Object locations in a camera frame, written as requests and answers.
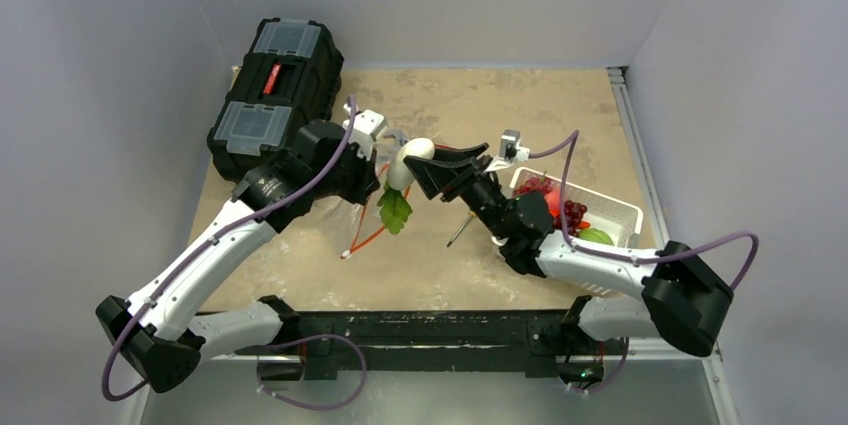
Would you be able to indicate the red pink fruit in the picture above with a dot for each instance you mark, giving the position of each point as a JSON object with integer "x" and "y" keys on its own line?
{"x": 554, "y": 203}

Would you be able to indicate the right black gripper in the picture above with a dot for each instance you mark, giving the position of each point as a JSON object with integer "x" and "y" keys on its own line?
{"x": 448, "y": 183}

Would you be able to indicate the black plastic toolbox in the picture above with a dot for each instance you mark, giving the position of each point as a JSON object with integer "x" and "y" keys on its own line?
{"x": 290, "y": 76}

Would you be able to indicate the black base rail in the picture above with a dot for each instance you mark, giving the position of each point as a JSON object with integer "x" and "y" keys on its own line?
{"x": 547, "y": 343}

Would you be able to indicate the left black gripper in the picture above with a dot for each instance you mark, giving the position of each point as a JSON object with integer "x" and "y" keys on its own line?
{"x": 366, "y": 183}

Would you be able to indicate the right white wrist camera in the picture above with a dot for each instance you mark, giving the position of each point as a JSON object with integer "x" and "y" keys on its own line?
{"x": 511, "y": 152}

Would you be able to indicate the white plastic basket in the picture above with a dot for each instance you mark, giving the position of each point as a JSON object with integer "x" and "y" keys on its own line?
{"x": 596, "y": 223}

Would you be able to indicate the red-handled adjustable wrench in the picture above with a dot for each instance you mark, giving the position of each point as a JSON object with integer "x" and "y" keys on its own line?
{"x": 401, "y": 139}

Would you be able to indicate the black yellow-handled screwdriver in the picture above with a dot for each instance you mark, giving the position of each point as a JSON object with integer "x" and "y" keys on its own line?
{"x": 460, "y": 229}

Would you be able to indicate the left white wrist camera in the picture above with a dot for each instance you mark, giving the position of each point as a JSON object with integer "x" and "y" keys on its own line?
{"x": 368, "y": 127}

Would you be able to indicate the white radish with leaves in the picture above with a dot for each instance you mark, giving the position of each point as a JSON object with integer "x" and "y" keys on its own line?
{"x": 401, "y": 177}

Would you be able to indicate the light red grape bunch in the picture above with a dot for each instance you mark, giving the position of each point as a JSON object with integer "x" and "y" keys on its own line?
{"x": 542, "y": 184}

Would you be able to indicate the green lettuce leaf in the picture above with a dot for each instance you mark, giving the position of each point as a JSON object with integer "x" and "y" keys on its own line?
{"x": 595, "y": 235}

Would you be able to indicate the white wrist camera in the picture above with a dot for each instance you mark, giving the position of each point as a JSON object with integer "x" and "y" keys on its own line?
{"x": 511, "y": 152}
{"x": 368, "y": 127}

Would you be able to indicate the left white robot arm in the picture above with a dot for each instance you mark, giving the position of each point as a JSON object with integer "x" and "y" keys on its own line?
{"x": 158, "y": 335}

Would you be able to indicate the dark red grape bunch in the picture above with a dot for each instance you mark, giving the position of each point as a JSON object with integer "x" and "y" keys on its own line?
{"x": 572, "y": 219}

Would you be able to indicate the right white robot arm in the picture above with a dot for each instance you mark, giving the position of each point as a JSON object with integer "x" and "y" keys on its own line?
{"x": 669, "y": 293}

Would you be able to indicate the clear orange-zip bag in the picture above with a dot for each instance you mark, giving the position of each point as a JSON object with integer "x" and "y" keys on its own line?
{"x": 351, "y": 227}

